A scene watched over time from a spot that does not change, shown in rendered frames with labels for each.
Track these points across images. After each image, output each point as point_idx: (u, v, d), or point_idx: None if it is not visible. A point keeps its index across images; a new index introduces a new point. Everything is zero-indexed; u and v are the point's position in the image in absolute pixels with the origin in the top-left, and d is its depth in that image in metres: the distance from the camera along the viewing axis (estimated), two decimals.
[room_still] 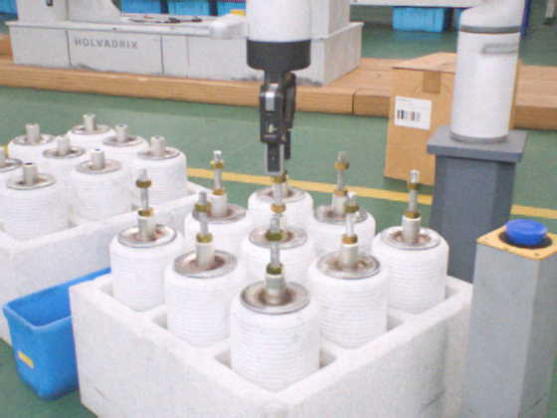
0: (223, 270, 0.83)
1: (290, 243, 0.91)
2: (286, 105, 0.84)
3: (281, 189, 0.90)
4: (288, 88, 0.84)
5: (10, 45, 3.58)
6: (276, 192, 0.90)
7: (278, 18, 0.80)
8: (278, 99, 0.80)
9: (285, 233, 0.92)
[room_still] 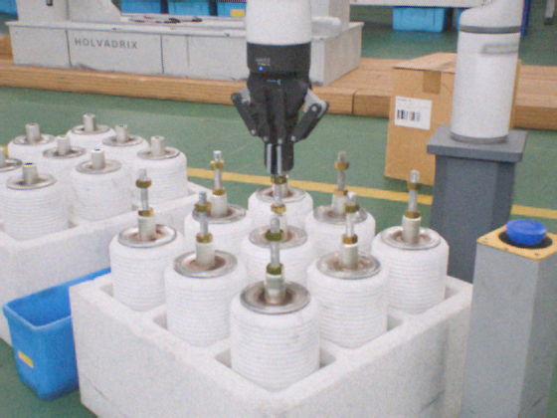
0: (223, 270, 0.83)
1: (290, 243, 0.91)
2: (260, 107, 0.87)
3: (278, 188, 0.91)
4: (259, 90, 0.86)
5: (10, 45, 3.58)
6: (281, 192, 0.91)
7: None
8: (232, 100, 0.89)
9: (285, 233, 0.92)
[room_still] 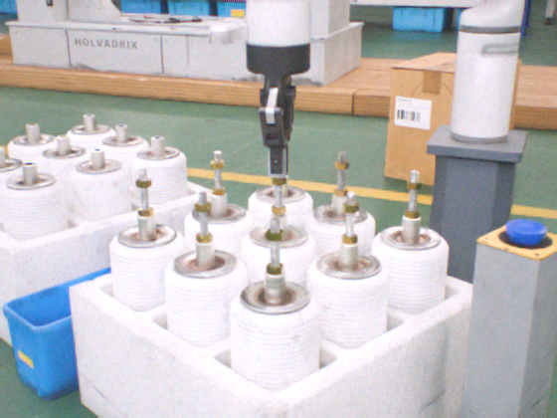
0: (223, 270, 0.83)
1: (288, 243, 0.91)
2: (286, 112, 0.85)
3: (281, 191, 0.91)
4: (287, 94, 0.84)
5: (10, 45, 3.58)
6: (276, 193, 0.91)
7: (277, 23, 0.80)
8: (278, 115, 0.81)
9: (285, 233, 0.92)
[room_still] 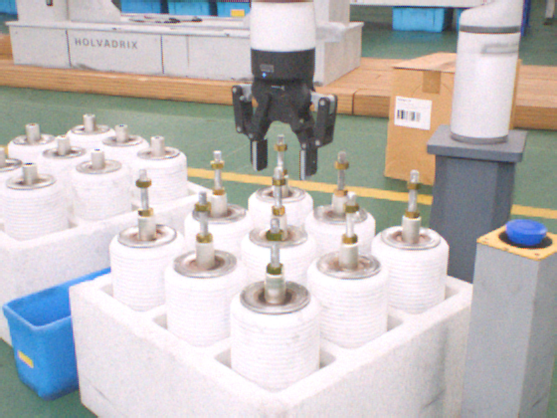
0: (223, 270, 0.83)
1: (287, 243, 0.91)
2: (258, 107, 0.87)
3: (278, 190, 0.91)
4: (264, 93, 0.86)
5: (10, 45, 3.58)
6: (281, 194, 0.91)
7: None
8: (232, 90, 0.89)
9: (284, 233, 0.92)
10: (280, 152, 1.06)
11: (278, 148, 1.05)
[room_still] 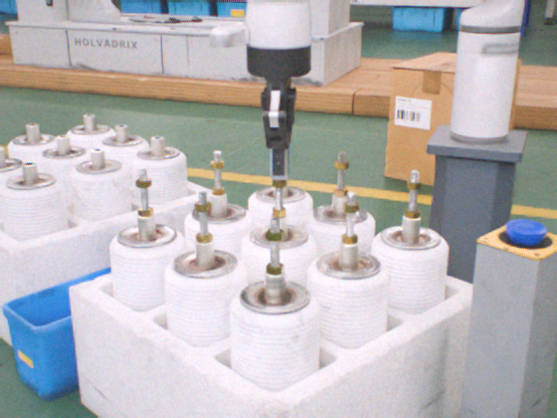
0: (223, 270, 0.83)
1: (288, 243, 0.91)
2: (288, 114, 0.85)
3: (281, 194, 0.91)
4: (289, 97, 0.85)
5: (10, 45, 3.58)
6: (276, 196, 0.91)
7: (278, 25, 0.80)
8: (282, 119, 0.81)
9: (285, 233, 0.92)
10: None
11: None
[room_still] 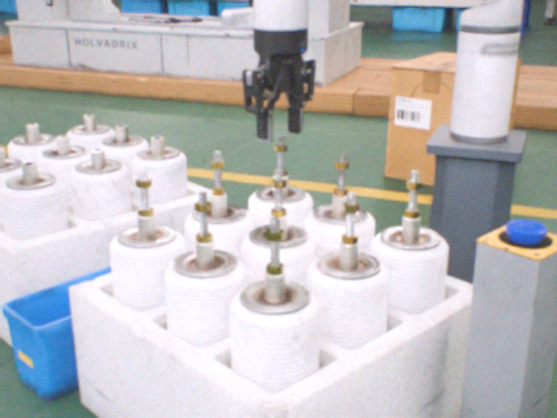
0: (223, 270, 0.83)
1: (287, 243, 0.91)
2: (276, 85, 1.00)
3: (278, 192, 0.92)
4: (280, 70, 1.00)
5: (10, 45, 3.58)
6: (281, 196, 0.91)
7: (266, 10, 0.96)
8: (254, 77, 0.96)
9: (285, 233, 0.92)
10: (282, 151, 1.06)
11: (286, 147, 1.06)
